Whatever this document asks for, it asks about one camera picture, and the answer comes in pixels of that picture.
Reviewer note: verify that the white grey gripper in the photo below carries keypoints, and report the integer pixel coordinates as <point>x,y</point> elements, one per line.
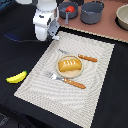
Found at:
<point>46,25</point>

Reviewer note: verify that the red tomato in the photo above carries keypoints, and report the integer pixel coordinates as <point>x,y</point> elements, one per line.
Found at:
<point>70,9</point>

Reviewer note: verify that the golden bread loaf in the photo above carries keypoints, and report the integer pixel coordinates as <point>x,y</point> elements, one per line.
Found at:
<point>69,65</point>

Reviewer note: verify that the yellow banana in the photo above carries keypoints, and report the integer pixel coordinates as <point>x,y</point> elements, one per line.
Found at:
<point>17,78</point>

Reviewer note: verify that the white toy fish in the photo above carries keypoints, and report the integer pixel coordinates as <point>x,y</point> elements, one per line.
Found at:
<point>55,37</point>

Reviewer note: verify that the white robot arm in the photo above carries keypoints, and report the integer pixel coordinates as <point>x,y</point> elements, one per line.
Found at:
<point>41,5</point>

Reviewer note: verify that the small grey saucepan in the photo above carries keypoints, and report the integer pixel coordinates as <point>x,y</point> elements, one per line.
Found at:
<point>67,15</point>

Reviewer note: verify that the large grey pot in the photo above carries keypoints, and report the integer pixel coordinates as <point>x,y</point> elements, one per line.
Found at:
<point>91,12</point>

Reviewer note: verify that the round beige plate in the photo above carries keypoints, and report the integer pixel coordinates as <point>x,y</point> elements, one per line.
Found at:
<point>69,74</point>

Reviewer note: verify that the pink wooden board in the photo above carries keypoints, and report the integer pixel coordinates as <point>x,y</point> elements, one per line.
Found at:
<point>106,27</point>

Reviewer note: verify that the beige bowl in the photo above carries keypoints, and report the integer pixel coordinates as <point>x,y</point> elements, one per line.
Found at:
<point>122,15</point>

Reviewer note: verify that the beige woven placemat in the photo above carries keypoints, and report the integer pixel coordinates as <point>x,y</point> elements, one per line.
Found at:
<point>64,100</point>

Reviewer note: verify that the knife with wooden handle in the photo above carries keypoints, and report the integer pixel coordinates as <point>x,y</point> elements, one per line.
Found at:
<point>79,55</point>

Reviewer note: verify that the fork with wooden handle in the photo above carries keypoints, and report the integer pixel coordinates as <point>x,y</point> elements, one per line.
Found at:
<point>55,77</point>

